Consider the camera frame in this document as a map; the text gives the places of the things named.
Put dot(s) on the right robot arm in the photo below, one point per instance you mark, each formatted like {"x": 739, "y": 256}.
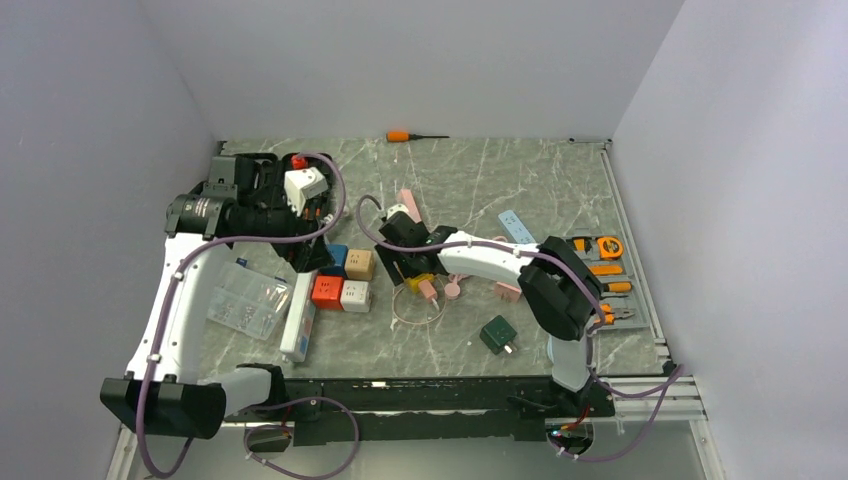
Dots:
{"x": 558, "y": 286}

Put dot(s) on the dark green cube adapter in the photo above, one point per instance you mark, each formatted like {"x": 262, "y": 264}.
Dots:
{"x": 498, "y": 336}

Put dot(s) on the black base bar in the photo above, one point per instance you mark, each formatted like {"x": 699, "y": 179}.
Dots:
{"x": 521, "y": 408}

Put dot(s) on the yellow cube adapter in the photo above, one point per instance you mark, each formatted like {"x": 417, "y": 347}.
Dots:
{"x": 412, "y": 283}

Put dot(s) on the clear plastic screw box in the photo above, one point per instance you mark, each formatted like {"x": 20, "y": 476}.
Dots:
{"x": 248, "y": 302}

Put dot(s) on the wooden beige cube adapter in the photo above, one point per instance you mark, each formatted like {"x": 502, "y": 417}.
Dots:
{"x": 360, "y": 265}

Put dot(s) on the small pink charger plug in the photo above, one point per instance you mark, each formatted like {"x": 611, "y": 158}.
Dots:
{"x": 428, "y": 292}

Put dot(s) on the blue cube adapter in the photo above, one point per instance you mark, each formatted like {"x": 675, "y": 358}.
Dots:
{"x": 339, "y": 254}

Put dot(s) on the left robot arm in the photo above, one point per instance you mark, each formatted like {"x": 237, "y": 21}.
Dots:
{"x": 200, "y": 232}

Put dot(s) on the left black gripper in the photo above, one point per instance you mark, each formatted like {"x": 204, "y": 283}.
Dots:
{"x": 305, "y": 255}

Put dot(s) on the pink power strip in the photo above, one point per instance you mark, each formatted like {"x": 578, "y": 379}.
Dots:
{"x": 406, "y": 198}

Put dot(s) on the pink cube socket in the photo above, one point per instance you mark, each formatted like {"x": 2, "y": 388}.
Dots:
{"x": 507, "y": 292}

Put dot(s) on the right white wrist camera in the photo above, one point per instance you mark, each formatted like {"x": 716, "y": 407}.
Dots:
{"x": 397, "y": 209}

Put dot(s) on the light blue power strip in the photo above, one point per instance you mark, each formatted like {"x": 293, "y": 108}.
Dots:
{"x": 515, "y": 229}

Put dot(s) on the grey tool case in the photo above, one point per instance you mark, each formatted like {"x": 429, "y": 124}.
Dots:
{"x": 621, "y": 300}

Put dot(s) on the aluminium rail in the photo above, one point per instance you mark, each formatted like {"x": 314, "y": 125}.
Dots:
{"x": 662, "y": 397}

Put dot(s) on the black tool case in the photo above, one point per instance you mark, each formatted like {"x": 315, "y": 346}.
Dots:
{"x": 245, "y": 177}

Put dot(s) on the red cube adapter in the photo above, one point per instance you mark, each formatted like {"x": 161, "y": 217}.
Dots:
{"x": 327, "y": 291}

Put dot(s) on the white power strip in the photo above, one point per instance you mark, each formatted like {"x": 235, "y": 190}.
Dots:
{"x": 299, "y": 320}

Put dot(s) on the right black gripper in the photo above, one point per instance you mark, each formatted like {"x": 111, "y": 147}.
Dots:
{"x": 398, "y": 273}

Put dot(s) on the white cube adapter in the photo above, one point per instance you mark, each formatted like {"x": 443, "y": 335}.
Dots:
{"x": 356, "y": 296}

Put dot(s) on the orange handled screwdriver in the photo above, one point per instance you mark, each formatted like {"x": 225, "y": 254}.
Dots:
{"x": 403, "y": 137}

